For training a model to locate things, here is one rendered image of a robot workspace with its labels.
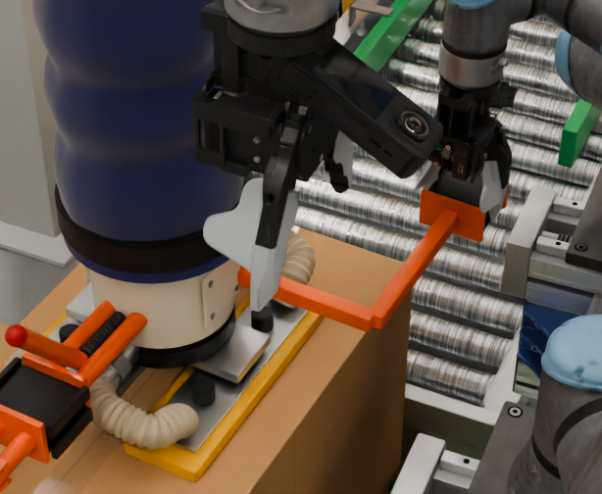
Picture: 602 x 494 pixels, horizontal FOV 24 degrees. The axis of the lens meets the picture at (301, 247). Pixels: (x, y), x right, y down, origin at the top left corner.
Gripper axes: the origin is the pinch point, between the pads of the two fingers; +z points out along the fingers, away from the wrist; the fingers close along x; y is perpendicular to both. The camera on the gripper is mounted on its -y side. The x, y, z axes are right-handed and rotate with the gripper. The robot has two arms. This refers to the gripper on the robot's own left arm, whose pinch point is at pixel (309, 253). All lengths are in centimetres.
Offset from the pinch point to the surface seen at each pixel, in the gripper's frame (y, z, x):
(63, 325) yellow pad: 48, 55, -33
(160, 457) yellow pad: 27, 55, -19
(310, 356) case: 19, 57, -43
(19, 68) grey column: 131, 103, -141
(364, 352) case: 14, 60, -50
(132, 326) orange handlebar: 33, 43, -26
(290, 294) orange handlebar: 19, 43, -39
